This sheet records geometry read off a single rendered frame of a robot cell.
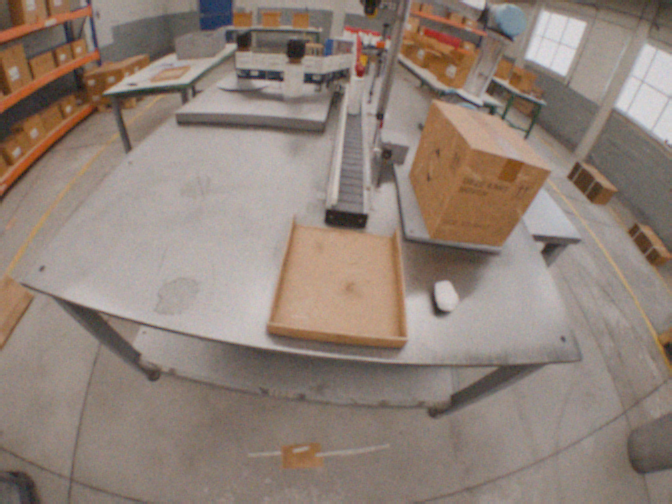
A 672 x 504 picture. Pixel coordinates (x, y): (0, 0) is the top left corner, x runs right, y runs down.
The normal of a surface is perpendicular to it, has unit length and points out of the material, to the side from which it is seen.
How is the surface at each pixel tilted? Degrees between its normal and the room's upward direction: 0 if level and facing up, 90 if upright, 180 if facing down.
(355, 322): 0
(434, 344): 0
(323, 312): 0
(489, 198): 90
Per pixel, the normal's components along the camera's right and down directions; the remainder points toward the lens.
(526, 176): 0.00, 0.75
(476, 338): 0.12, -0.66
